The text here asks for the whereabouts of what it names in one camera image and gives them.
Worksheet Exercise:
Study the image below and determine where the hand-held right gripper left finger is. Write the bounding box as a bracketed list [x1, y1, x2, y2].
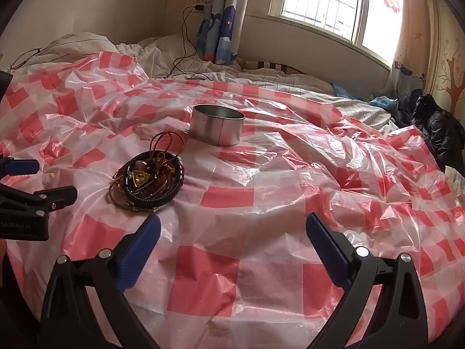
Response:
[39, 214, 162, 349]

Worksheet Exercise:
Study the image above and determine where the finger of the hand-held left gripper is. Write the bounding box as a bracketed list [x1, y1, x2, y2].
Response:
[0, 185, 78, 219]
[0, 157, 40, 176]

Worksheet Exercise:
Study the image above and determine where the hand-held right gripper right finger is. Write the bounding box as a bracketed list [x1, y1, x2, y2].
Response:
[306, 213, 429, 349]

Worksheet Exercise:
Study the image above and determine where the pile of dark bracelets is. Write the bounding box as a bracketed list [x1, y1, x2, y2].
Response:
[108, 132, 186, 213]

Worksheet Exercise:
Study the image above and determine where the round metal tin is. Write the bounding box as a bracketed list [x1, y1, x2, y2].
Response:
[189, 104, 246, 147]

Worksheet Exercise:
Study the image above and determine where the red checkered plastic sheet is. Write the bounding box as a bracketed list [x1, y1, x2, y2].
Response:
[0, 51, 465, 349]

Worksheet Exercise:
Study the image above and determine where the white paper sheet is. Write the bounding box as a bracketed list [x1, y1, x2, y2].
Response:
[445, 165, 465, 209]

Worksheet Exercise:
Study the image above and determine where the blue plastic bag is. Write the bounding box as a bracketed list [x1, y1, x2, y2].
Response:
[370, 95, 399, 112]

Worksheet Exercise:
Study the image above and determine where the light blue cloth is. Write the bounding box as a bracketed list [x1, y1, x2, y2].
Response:
[332, 83, 354, 99]

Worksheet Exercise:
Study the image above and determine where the black jacket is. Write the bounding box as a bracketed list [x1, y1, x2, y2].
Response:
[394, 95, 465, 179]

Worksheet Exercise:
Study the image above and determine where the striped pillow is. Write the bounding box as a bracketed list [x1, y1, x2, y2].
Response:
[239, 58, 292, 74]

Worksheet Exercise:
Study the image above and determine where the pink cartoon curtain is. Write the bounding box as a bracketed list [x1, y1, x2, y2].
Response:
[389, 0, 438, 99]

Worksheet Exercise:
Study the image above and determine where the blue cartoon curtain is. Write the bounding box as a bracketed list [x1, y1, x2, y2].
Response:
[196, 0, 248, 67]

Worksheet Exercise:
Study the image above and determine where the barred window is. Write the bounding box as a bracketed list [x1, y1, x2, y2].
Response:
[268, 0, 405, 69]

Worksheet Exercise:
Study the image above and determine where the thin black cable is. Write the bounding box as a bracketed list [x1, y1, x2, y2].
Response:
[10, 47, 41, 70]

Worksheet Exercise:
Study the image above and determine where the black charger cable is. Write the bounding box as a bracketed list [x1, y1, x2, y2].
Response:
[164, 5, 216, 81]

